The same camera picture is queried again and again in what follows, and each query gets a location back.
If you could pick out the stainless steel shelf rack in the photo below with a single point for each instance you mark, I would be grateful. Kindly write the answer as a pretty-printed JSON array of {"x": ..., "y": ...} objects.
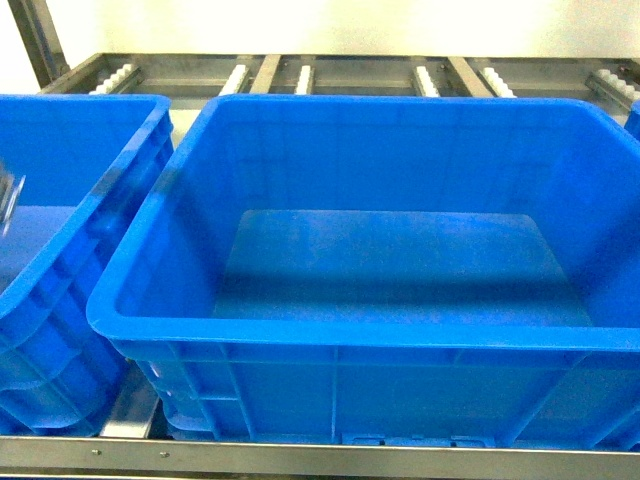
[{"x": 176, "y": 46}]

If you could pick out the far right blue crate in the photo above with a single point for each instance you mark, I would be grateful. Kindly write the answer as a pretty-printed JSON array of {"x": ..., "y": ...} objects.
[{"x": 634, "y": 117}]

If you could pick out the blue plastic crate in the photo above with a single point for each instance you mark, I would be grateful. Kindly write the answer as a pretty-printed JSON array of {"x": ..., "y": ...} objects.
[
  {"x": 88, "y": 162},
  {"x": 388, "y": 271}
]

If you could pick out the metal clip object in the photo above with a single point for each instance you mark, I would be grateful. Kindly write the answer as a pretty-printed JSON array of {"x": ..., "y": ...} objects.
[{"x": 11, "y": 188}]

